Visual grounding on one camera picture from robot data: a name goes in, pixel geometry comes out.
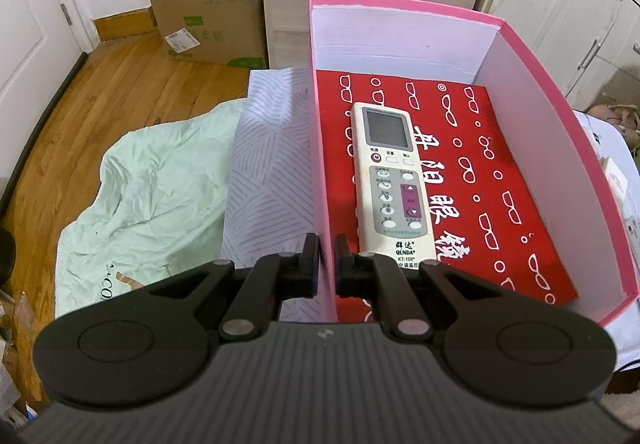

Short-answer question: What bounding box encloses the mint green blanket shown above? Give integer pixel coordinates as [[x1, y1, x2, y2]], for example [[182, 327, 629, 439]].
[[55, 99, 251, 320]]

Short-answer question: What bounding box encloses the pink cardboard box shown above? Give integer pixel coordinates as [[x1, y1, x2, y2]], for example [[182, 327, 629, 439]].
[[308, 0, 640, 329]]

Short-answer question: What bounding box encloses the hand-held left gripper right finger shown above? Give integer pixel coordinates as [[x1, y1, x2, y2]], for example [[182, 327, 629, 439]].
[[334, 234, 506, 344]]

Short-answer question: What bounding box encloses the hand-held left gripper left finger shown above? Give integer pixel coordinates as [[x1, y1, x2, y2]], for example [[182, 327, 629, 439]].
[[145, 233, 319, 344]]

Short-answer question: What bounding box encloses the white remote control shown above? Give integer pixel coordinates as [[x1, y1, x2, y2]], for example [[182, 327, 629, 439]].
[[348, 101, 437, 275]]

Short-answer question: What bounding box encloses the brown cardboard box green print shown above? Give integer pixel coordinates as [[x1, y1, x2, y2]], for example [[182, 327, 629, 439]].
[[146, 0, 266, 70]]

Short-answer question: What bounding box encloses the red cloth with glasses print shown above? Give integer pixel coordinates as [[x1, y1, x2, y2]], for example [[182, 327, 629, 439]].
[[320, 70, 579, 325]]

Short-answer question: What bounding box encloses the metal wardrobe handle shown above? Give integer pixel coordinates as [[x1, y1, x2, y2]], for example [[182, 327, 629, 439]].
[[584, 40, 602, 72]]

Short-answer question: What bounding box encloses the small white box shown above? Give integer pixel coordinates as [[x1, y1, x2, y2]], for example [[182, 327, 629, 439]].
[[602, 158, 629, 201]]

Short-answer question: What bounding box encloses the brown object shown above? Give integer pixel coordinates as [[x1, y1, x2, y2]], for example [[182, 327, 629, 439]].
[[585, 101, 640, 146]]

